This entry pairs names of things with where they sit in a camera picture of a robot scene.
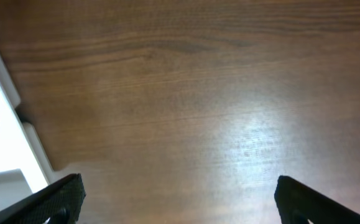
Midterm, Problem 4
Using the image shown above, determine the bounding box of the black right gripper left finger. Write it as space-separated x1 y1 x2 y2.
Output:
0 174 86 224

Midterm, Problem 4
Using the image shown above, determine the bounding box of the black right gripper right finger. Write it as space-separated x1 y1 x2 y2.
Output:
274 175 360 224

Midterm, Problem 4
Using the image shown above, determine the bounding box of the white plastic cutlery tray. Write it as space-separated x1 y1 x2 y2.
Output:
0 24 56 218

